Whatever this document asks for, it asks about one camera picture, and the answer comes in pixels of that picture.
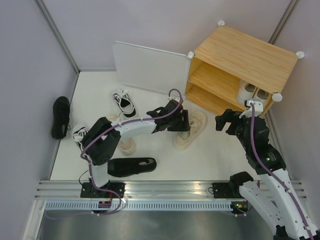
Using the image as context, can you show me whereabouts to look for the black and white sneaker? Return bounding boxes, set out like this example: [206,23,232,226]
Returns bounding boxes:
[112,89,137,119]

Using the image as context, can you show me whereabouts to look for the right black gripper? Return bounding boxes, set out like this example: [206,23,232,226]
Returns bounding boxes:
[214,108,253,151]

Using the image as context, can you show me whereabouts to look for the aluminium rail with cable duct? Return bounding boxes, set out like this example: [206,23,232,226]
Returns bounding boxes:
[34,179,308,213]

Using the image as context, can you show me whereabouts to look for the black canvas sneaker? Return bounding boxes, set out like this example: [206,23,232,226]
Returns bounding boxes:
[51,96,70,140]
[107,157,157,178]

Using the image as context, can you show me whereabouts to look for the beige lace sneaker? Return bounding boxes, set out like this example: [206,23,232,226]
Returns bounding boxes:
[107,114,136,156]

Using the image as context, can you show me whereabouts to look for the white translucent cabinet door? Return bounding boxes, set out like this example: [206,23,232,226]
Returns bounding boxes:
[112,41,194,95]

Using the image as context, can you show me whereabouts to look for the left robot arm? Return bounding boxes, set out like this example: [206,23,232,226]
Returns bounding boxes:
[80,98,190,198]

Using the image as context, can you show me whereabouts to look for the white leather sneaker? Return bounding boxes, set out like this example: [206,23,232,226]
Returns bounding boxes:
[254,88,271,102]
[236,79,257,104]

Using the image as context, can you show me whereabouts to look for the wooden shoe cabinet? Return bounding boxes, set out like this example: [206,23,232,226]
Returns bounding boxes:
[185,20,305,116]

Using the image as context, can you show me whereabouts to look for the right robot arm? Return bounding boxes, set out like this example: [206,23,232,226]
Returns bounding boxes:
[215,109,320,240]

